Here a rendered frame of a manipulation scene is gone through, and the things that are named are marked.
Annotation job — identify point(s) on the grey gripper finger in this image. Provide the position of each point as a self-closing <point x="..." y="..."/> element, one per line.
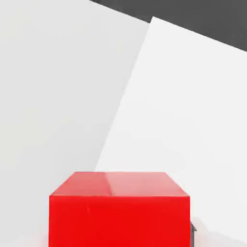
<point x="198" y="234"/>

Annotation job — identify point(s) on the small red cube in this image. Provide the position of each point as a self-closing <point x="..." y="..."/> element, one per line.
<point x="119" y="220"/>

